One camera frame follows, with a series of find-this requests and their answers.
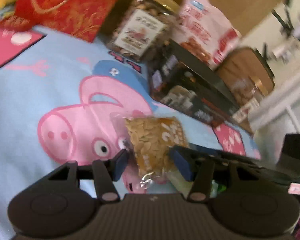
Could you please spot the red gift bag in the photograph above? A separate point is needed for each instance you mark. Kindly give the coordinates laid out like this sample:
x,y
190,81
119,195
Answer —
x,y
79,18

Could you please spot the pecan jar gold lid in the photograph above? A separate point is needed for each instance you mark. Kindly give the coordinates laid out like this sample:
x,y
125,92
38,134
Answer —
x,y
249,78

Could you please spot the black cardboard box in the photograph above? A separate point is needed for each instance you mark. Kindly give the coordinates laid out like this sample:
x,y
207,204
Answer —
x,y
181,81

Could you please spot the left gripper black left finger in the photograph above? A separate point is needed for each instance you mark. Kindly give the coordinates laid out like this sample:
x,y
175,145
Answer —
x,y
102,172

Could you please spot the pink snack bag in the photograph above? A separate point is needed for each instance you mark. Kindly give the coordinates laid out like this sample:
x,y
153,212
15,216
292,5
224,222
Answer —
x,y
205,32

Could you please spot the blue cartoon pig sheet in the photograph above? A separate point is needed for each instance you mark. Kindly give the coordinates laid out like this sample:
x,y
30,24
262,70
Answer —
x,y
42,122

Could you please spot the clear packet of seeds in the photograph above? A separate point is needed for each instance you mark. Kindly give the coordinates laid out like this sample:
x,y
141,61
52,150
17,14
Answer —
x,y
148,140

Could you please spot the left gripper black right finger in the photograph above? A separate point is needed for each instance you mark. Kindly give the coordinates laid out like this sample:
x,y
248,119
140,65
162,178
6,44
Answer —
x,y
209,174

